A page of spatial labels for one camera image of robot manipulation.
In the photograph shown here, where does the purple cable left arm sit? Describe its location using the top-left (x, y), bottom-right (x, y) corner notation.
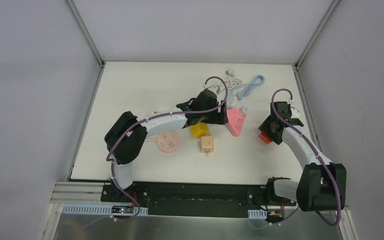
top-left (105, 76), bottom-right (229, 223)

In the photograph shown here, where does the white coiled cable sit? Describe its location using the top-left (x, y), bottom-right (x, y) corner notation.
top-left (211, 68), bottom-right (244, 92)

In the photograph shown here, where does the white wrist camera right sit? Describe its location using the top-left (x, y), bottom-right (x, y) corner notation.
top-left (288, 99), bottom-right (301, 118)

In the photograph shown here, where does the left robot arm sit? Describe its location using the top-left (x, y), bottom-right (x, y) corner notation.
top-left (104, 88), bottom-right (228, 203)

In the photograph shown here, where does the red cube socket adapter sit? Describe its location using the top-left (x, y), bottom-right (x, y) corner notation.
top-left (258, 132), bottom-right (273, 144)

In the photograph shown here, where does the light blue coiled cable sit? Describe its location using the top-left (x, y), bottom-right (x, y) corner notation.
top-left (233, 74), bottom-right (266, 100)

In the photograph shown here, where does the pink triangular power socket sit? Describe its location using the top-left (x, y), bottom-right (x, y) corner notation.
top-left (225, 108), bottom-right (247, 137)

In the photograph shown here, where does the round pink socket base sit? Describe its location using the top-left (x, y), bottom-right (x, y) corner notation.
top-left (156, 131), bottom-right (180, 154)

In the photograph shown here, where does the white USB charger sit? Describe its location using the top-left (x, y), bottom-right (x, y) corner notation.
top-left (241, 106), bottom-right (248, 114)

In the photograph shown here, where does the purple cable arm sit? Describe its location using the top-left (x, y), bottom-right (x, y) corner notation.
top-left (270, 88), bottom-right (343, 228)
top-left (105, 76), bottom-right (229, 223)

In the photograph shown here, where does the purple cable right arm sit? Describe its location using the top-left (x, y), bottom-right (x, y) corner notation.
top-left (270, 88), bottom-right (343, 228)

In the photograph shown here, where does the beige cube socket adapter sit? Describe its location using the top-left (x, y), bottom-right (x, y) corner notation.
top-left (200, 136), bottom-right (215, 155)

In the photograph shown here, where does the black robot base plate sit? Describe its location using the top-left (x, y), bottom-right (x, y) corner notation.
top-left (100, 181), bottom-right (297, 218)

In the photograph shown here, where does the yellow cube socket adapter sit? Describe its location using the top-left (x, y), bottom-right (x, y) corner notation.
top-left (189, 122), bottom-right (210, 138)

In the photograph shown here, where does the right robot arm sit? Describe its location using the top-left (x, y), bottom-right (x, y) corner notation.
top-left (258, 101), bottom-right (347, 212)

